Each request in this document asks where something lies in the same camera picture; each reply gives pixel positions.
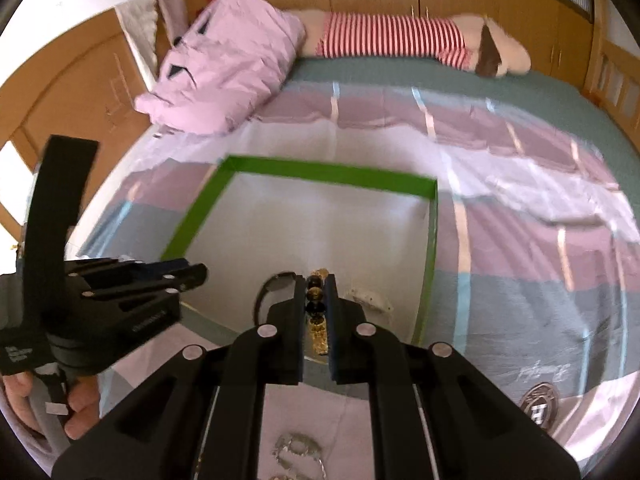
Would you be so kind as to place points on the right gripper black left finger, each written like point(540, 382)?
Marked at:
point(197, 418)

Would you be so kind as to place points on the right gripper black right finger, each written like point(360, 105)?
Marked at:
point(434, 415)

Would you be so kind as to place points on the white wrist watch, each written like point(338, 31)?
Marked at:
point(371, 300)

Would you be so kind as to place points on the black wrist watch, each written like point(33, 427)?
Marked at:
point(274, 285)

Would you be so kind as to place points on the person's left hand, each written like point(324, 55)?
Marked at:
point(29, 405)

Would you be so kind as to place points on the patchwork bed sheet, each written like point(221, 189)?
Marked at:
point(499, 216)

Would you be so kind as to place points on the green cardboard box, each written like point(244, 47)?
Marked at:
point(256, 216)

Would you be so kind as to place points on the wooden bed headboard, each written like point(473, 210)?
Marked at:
point(81, 84)

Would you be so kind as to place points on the pink crumpled quilt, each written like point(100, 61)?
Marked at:
point(235, 56)

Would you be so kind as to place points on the striped plush dog toy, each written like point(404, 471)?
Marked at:
point(472, 43)

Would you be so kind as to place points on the wooden bed footboard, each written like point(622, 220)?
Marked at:
point(612, 81)

